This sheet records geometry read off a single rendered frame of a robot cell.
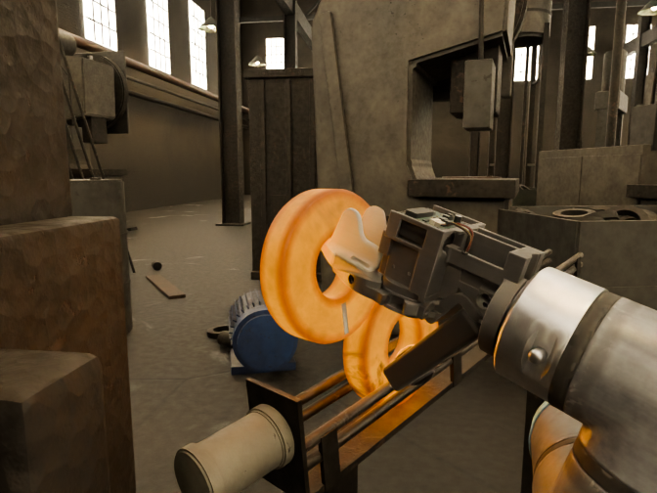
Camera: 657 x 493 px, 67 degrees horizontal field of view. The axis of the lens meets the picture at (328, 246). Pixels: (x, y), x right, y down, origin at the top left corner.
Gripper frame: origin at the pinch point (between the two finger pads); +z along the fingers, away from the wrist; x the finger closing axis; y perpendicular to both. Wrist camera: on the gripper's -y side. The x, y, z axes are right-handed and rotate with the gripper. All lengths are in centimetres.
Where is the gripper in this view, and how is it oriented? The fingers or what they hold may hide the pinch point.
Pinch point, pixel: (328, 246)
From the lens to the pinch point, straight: 51.0
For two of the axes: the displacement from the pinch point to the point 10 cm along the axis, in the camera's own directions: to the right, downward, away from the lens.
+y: 1.9, -9.2, -3.4
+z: -7.1, -3.7, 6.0
